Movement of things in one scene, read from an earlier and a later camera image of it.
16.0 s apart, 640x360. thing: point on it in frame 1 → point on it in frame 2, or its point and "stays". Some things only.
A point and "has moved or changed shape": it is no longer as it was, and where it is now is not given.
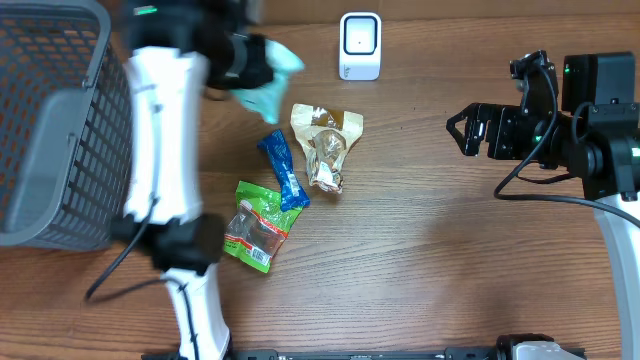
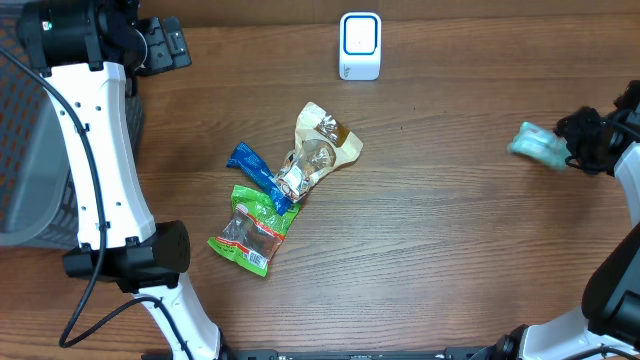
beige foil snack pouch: (325, 136) has moved or changed shape
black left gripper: (257, 72) → (167, 54)
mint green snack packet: (265, 99) has moved or changed shape
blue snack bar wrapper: (292, 192) → (245, 158)
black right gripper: (500, 116) → (571, 126)
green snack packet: (258, 227) stays
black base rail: (492, 353) stays
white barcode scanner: (360, 46) stays
